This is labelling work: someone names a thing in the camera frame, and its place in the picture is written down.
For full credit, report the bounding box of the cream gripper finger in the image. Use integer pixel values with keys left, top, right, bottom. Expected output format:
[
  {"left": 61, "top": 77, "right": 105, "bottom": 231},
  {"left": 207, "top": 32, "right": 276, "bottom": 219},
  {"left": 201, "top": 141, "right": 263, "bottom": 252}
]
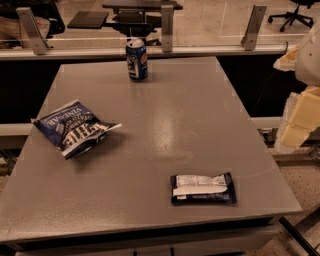
[
  {"left": 273, "top": 46, "right": 298, "bottom": 72},
  {"left": 274, "top": 87, "right": 320, "bottom": 154}
]

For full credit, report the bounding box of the blue chip bag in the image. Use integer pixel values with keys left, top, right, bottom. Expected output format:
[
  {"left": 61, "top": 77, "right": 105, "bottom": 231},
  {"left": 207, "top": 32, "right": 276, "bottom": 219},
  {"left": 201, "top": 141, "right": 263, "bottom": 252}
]
[{"left": 32, "top": 100, "right": 122, "bottom": 160}]

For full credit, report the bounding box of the black office chair base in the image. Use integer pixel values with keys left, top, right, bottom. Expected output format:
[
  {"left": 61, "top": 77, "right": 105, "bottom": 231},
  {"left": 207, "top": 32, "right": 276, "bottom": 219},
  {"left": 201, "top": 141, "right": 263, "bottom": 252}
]
[{"left": 268, "top": 0, "right": 318, "bottom": 32}]

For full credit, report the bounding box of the dark snack bar wrapper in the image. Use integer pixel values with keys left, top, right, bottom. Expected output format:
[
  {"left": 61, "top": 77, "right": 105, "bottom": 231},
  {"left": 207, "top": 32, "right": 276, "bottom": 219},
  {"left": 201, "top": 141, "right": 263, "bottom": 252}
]
[{"left": 170, "top": 172, "right": 237, "bottom": 204}]

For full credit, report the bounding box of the blue soda can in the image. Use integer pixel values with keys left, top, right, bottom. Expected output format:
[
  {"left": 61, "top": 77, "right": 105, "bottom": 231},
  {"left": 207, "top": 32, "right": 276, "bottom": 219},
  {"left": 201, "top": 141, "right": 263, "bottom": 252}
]
[{"left": 126, "top": 39, "right": 148, "bottom": 81}]

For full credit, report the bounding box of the dark desk with tray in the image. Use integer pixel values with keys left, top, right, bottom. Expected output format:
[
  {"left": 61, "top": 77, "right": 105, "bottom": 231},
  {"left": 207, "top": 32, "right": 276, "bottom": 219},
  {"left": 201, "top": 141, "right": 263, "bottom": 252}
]
[{"left": 67, "top": 0, "right": 183, "bottom": 46}]

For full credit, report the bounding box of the glass barrier panel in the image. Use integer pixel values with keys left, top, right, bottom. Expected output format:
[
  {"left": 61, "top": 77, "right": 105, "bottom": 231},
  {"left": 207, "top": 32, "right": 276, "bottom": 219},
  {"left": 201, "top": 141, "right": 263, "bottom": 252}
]
[{"left": 0, "top": 0, "right": 320, "bottom": 51}]

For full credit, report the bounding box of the right metal bracket post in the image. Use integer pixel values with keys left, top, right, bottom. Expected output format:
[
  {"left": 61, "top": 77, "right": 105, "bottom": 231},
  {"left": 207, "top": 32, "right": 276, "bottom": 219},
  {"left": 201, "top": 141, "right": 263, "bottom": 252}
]
[{"left": 241, "top": 5, "right": 267, "bottom": 51}]

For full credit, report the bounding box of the metal bracket post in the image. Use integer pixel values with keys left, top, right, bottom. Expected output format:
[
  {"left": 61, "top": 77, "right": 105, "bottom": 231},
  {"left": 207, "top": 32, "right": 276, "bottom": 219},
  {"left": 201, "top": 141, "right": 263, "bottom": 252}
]
[
  {"left": 161, "top": 5, "right": 174, "bottom": 53},
  {"left": 241, "top": 5, "right": 267, "bottom": 51},
  {"left": 16, "top": 7, "right": 49, "bottom": 55}
]

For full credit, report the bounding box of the middle metal bracket post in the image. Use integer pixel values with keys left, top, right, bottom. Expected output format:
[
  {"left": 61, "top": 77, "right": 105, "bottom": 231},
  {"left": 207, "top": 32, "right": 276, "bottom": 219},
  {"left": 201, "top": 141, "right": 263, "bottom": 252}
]
[{"left": 161, "top": 5, "right": 174, "bottom": 53}]

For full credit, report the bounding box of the left metal bracket post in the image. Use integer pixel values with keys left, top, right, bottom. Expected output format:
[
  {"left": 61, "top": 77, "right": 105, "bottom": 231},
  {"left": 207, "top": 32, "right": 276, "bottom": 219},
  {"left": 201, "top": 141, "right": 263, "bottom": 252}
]
[{"left": 16, "top": 7, "right": 49, "bottom": 55}]

